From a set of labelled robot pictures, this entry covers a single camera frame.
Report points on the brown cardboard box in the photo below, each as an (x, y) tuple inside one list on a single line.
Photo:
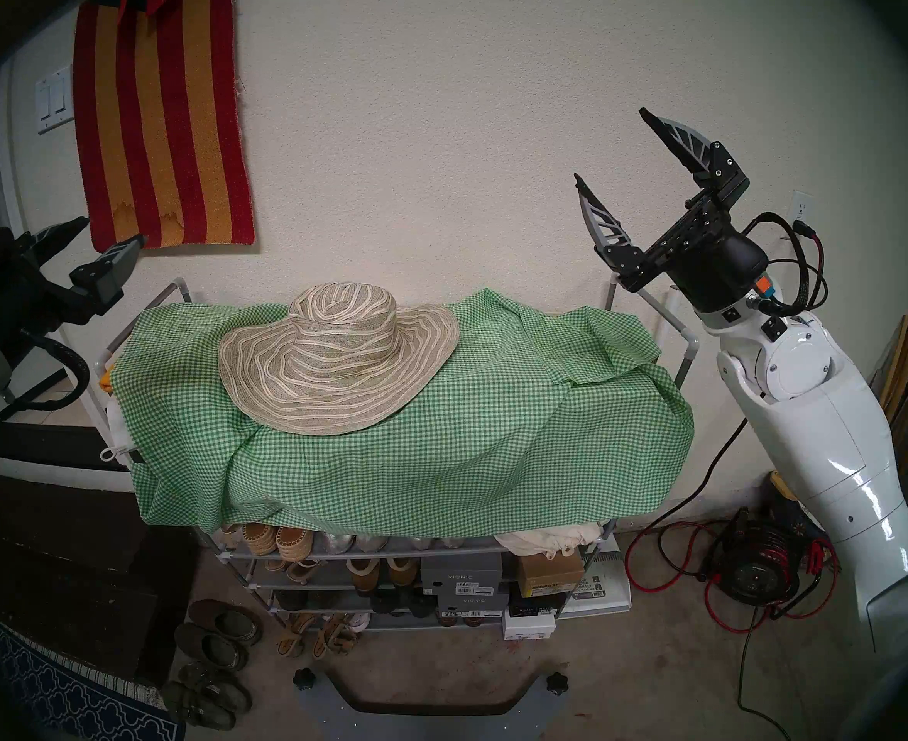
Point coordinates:
[(549, 573)]

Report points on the yellow folded item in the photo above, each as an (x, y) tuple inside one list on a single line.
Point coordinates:
[(106, 377)]

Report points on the white plastic tube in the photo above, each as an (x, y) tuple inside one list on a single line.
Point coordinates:
[(674, 303)]

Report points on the cream fabric bag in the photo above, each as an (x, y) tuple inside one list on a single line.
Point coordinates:
[(546, 539)]

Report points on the striped straw sun hat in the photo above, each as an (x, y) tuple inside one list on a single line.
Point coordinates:
[(330, 361)]

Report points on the tan espadrille shoe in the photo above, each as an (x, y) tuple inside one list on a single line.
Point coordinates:
[(259, 537), (294, 543)]

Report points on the black base knob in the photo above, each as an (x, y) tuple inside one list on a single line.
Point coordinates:
[(304, 678), (556, 682)]

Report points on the silver shoe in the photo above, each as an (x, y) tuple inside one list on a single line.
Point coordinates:
[(338, 543), (369, 543)]

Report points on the white bag with loop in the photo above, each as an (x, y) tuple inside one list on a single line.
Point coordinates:
[(118, 431)]

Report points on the large grey shoe box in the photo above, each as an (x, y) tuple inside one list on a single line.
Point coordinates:
[(461, 571)]

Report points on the white pink sneaker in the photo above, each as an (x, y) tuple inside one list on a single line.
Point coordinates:
[(357, 620)]

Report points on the red yellow striped wall flag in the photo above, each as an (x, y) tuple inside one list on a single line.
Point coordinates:
[(160, 130)]

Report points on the dark brown slipper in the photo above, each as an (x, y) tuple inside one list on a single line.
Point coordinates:
[(226, 622), (211, 647)]

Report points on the flat white box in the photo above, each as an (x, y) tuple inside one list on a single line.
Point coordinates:
[(604, 589)]

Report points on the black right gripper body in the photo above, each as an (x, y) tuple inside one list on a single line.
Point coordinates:
[(720, 268)]

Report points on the green checked cloth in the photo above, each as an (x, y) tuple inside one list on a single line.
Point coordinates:
[(461, 438)]

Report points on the small white box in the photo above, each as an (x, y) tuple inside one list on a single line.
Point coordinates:
[(529, 626)]

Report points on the grey metal shoe rack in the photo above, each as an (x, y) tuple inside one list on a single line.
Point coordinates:
[(691, 338)]

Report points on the white wall outlet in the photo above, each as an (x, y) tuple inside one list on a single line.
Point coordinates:
[(803, 205)]

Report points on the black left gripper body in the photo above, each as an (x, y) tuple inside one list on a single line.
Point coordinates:
[(6, 292)]

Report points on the black shoe box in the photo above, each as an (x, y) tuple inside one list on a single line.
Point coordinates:
[(535, 607)]

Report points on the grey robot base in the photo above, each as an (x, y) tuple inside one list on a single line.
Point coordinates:
[(315, 720)]

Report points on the blue patterned rug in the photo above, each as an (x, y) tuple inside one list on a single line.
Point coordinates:
[(76, 701)]

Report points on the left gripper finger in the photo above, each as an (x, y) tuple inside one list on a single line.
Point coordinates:
[(106, 276), (52, 238)]

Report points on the grey labelled shoe box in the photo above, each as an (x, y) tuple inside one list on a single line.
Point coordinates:
[(473, 602)]

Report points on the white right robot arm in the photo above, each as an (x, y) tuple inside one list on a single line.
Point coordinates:
[(832, 438)]

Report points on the white light switch plate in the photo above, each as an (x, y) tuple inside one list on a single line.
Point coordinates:
[(54, 103)]

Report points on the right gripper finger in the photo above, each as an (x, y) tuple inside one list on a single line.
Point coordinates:
[(616, 241), (701, 157)]

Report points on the tan suede boot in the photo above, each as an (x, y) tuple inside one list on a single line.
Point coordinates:
[(363, 576), (402, 573)]

